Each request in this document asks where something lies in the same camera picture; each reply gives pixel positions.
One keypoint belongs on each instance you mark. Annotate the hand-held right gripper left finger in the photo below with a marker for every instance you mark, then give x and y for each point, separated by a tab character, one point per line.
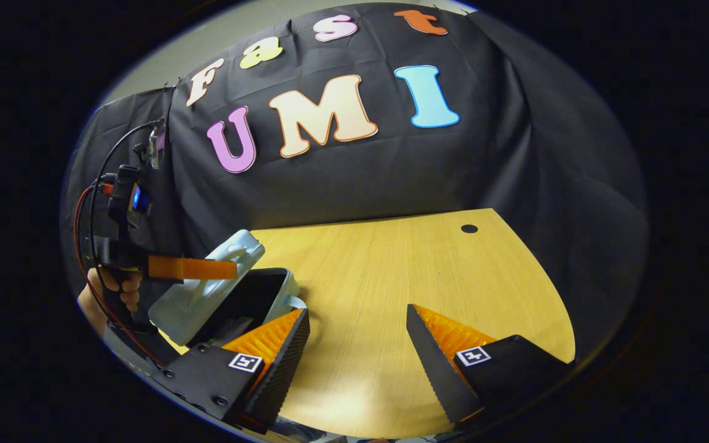
287	369

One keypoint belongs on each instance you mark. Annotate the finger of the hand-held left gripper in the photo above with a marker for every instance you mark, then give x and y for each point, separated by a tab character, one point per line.
194	269

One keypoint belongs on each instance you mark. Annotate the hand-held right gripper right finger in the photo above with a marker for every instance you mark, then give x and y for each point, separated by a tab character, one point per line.
434	369

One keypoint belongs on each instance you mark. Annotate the pale blue suitcase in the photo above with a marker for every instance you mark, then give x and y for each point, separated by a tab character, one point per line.
194	301

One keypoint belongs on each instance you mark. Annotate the black backdrop cloth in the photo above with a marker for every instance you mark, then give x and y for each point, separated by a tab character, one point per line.
360	178

